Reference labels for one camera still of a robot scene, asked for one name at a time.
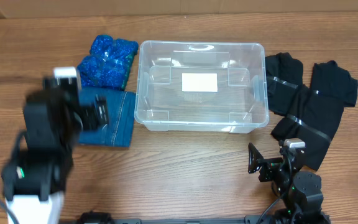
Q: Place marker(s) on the blue sequin garment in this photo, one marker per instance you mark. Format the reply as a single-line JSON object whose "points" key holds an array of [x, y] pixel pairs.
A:
{"points": [[109, 63]]}

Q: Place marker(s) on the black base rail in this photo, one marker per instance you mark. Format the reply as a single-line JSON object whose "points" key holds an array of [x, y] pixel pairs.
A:
{"points": [[98, 217]]}

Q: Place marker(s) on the white label in bin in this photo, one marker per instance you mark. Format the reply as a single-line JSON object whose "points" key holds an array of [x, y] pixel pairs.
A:
{"points": [[199, 82]]}

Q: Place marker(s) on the large black garment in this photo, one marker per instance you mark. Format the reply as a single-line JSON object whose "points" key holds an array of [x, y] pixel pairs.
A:
{"points": [[315, 112]]}

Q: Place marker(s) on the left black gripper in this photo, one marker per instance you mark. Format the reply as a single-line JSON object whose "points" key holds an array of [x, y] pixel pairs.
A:
{"points": [[97, 112]]}

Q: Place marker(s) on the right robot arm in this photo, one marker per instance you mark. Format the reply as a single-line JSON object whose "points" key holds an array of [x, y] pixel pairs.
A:
{"points": [[299, 195]]}

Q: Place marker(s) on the clear plastic storage bin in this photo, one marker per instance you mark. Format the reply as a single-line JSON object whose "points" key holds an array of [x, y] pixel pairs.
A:
{"points": [[239, 106]]}

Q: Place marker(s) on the blue denim jeans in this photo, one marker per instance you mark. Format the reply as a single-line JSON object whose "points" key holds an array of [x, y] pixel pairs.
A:
{"points": [[120, 108]]}

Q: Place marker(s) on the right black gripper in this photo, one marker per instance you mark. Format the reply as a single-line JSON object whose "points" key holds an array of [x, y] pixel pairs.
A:
{"points": [[257, 160]]}

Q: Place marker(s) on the small folded black garment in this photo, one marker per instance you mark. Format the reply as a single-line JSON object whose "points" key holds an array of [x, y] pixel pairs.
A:
{"points": [[284, 76]]}

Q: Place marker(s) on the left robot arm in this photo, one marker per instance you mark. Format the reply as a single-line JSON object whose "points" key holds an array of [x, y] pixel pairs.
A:
{"points": [[35, 177]]}

